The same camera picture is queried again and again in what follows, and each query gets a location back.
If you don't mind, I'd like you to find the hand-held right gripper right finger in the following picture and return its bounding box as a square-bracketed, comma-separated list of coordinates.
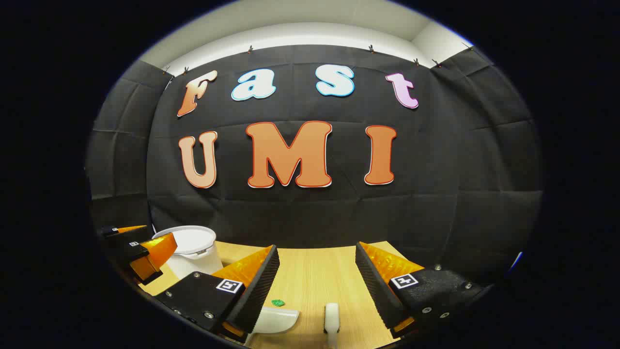
[355, 241, 485, 340]

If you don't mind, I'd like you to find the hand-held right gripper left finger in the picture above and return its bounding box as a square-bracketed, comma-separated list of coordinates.
[154, 245, 280, 340]

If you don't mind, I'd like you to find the white plastic dustpan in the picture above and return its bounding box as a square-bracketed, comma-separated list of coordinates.
[244, 306, 300, 347]

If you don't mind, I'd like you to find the small white broom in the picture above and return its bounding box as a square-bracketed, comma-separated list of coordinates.
[324, 303, 341, 349]

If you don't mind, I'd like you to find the white ribbed garbage bin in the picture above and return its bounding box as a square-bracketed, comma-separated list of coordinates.
[152, 225, 224, 280]

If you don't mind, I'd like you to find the wooden desktop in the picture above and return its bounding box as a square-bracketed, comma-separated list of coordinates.
[138, 241, 427, 349]

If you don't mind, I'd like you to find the black backdrop cloth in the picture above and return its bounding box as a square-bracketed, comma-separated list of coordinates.
[86, 45, 543, 286]

